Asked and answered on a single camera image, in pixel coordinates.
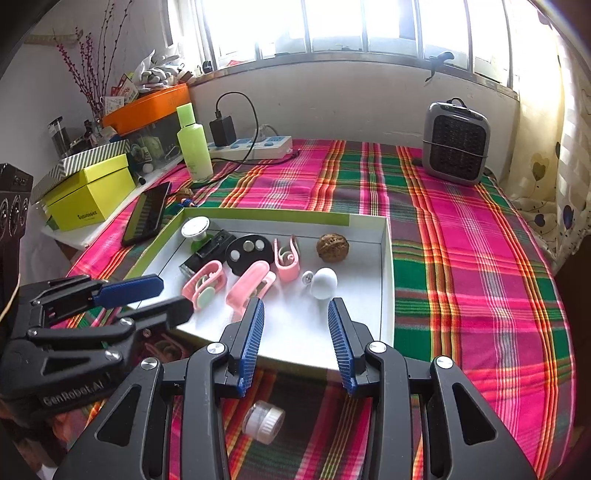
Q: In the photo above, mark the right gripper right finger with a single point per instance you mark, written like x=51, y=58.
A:
x=463, y=438

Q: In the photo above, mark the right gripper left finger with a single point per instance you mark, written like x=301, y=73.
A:
x=130, y=436

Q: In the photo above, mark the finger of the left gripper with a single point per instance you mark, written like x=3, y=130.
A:
x=112, y=342
x=56, y=300

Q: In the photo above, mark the pink clip with green pad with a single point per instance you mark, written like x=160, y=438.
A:
x=201, y=288

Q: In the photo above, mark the black cylindrical light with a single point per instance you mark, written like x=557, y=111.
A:
x=213, y=249

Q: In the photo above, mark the white disc green base holder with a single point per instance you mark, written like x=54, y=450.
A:
x=196, y=231

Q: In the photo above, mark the white ribbed round cap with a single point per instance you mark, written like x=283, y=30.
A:
x=263, y=422

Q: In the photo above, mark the small pink clip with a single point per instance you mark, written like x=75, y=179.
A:
x=255, y=282

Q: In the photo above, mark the black round disc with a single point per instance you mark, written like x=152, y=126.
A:
x=242, y=252

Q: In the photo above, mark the white knob hook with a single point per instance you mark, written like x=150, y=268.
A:
x=322, y=284

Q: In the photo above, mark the brown walnut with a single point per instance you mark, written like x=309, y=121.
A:
x=332, y=248

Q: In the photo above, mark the large pink clip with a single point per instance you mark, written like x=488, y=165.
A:
x=165, y=349

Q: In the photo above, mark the left hand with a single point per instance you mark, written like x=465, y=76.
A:
x=47, y=441

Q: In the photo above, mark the yellow box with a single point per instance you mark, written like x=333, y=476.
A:
x=90, y=195

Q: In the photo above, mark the black smartphone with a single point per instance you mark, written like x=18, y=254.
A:
x=146, y=217

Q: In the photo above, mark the green white cardboard box tray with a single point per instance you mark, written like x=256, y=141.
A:
x=296, y=330

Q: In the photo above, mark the striped gift box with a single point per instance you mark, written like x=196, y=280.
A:
x=74, y=163

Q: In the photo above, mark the blue orange toy charm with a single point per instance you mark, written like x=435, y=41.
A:
x=185, y=202

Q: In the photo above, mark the plaid bed cloth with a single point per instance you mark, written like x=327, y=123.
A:
x=469, y=282

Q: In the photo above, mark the green lotion bottle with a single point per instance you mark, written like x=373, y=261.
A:
x=193, y=145

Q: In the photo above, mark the white power strip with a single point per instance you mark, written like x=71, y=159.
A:
x=269, y=148

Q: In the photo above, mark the orange tray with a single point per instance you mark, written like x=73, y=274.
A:
x=147, y=110

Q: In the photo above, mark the red branch decoration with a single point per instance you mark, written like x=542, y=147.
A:
x=90, y=60

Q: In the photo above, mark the black charger plug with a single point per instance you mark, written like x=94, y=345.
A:
x=222, y=130

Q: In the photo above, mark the heart pattern curtain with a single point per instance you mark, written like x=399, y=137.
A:
x=548, y=179

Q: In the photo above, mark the grey mini heater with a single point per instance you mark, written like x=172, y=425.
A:
x=456, y=142

